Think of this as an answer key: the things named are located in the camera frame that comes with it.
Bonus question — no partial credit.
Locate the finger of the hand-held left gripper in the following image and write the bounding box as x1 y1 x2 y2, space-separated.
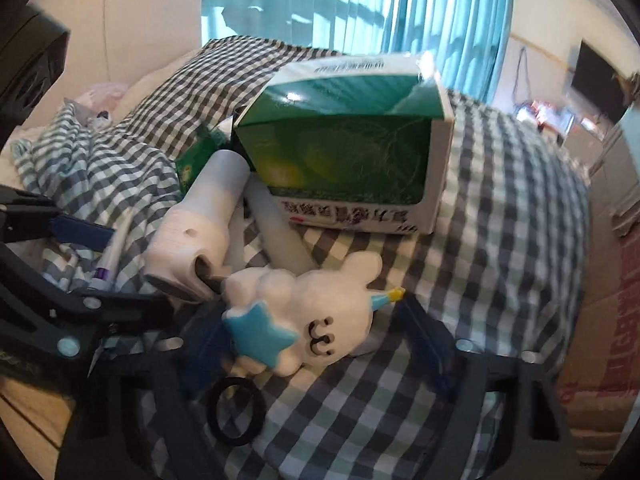
0 245 174 362
0 184 117 262

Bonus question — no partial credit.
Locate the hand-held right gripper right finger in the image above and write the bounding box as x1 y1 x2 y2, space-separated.
400 294 573 480

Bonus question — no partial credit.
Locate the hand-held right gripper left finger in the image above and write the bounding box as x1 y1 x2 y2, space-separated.
55 310 237 480

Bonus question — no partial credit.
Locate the white and purple pen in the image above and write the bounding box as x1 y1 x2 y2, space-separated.
89 207 135 292

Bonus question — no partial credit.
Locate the black hair tie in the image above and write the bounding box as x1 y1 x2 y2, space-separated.
205 376 266 447

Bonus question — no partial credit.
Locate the white cloud toy with star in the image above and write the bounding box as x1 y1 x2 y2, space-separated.
220 252 407 377

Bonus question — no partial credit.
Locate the green packet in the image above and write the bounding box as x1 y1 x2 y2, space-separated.
174 124 242 187

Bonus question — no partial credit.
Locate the pale grey tube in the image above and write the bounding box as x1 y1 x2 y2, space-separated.
244 180 322 275

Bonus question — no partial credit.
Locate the brown cardboard box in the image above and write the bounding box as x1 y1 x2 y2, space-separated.
554 237 640 433

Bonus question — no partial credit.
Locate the green and white medicine box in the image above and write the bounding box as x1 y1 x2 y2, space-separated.
231 51 455 236

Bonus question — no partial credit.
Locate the crumpled plastic bag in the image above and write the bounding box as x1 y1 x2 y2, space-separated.
74 81 132 121

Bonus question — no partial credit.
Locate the checkered blanket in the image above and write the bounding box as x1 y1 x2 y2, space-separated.
10 35 593 480

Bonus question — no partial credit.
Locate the teal window curtain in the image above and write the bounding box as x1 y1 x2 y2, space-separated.
200 0 517 103

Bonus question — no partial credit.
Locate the hanging wall cable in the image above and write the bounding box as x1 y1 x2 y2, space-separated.
514 44 532 111

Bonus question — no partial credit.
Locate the black wall television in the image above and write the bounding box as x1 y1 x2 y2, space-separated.
569 39 635 127

